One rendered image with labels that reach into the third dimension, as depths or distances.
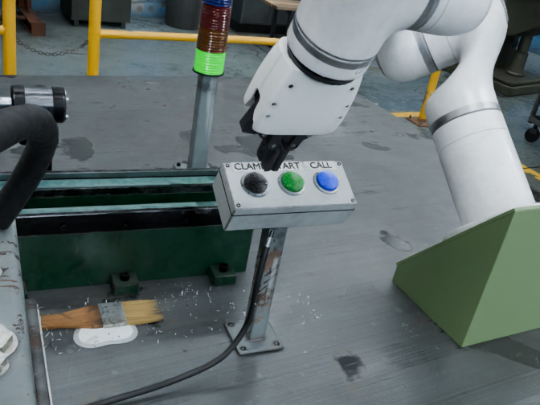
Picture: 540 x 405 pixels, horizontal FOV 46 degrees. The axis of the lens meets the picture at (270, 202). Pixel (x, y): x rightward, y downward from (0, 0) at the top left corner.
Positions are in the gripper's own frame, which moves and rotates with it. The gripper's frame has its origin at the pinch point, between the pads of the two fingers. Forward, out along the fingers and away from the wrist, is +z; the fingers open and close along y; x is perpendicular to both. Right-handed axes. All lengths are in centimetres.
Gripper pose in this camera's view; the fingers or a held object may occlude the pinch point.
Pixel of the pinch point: (272, 151)
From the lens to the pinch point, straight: 72.4
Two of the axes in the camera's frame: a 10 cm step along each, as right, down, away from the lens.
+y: -9.1, 0.4, -4.1
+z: -3.2, 5.5, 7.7
